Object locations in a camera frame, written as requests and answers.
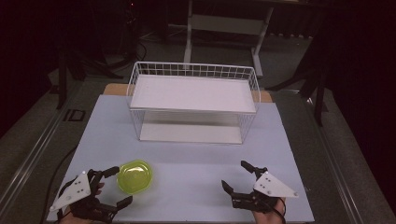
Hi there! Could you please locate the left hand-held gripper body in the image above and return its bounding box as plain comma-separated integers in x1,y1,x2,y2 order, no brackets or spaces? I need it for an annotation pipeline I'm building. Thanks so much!
49,169,120,224

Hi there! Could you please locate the black rectangular floor bracket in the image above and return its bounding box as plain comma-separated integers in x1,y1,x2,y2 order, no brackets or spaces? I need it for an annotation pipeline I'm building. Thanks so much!
63,108,87,122

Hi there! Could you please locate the green plastic bowl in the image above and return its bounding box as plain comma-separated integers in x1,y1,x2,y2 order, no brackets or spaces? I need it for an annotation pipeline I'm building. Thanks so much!
116,159,154,196

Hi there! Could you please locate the white wire shelf rack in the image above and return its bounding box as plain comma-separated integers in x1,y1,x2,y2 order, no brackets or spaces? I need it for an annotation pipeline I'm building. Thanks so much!
125,61,262,146

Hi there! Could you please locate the black floor cable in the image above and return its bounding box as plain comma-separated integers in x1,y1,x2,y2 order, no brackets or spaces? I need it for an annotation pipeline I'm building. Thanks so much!
38,145,78,224

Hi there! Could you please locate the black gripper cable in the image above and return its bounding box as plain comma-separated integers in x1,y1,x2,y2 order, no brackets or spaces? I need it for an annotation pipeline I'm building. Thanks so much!
271,197,288,224

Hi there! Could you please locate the person's right hand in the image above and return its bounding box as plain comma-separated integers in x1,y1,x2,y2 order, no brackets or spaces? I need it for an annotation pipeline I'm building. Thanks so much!
251,197,288,224

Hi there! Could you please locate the black metal stand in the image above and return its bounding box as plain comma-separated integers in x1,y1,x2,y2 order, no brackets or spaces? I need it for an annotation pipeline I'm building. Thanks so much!
55,36,125,110
265,46,331,127

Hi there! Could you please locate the white metal table frame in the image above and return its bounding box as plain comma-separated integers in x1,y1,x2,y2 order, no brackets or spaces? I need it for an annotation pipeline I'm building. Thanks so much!
182,0,276,78

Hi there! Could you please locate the wooden board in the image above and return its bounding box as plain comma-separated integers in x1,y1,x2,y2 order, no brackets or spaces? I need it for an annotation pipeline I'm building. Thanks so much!
103,82,274,104

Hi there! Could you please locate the metal floor rail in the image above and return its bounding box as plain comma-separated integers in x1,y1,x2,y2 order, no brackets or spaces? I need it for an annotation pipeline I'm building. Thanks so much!
303,92,366,224
0,81,82,216

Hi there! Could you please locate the person's left hand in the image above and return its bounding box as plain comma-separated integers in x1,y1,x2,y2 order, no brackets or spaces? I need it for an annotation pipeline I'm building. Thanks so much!
59,181,106,224

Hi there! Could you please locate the pale blue table mat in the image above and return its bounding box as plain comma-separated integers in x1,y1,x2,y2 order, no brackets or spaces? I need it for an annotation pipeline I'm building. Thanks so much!
46,93,316,224

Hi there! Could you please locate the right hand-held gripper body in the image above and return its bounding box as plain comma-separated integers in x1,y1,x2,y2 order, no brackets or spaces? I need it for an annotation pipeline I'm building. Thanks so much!
231,168,299,215

